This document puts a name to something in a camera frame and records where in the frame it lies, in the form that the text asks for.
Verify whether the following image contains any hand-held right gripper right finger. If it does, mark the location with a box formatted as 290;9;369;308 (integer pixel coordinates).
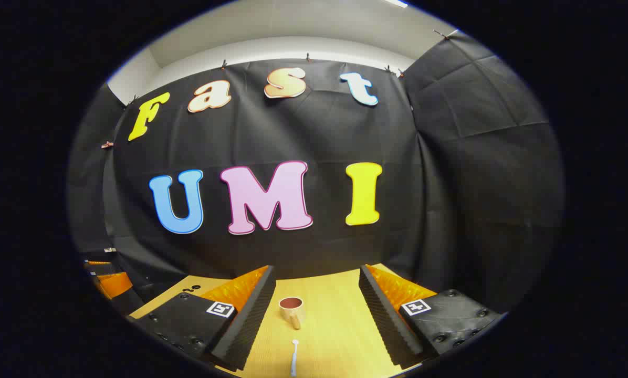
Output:
359;264;504;369

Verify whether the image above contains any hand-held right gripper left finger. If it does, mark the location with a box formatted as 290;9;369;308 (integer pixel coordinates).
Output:
129;265;277;372

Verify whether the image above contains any beige cup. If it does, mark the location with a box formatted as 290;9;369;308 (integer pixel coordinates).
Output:
278;297;307;330

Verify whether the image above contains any wooden desktop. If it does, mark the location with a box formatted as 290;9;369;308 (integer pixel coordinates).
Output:
129;262;406;378

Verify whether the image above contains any black backdrop cloth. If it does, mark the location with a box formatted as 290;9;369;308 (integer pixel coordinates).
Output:
66;29;566;316

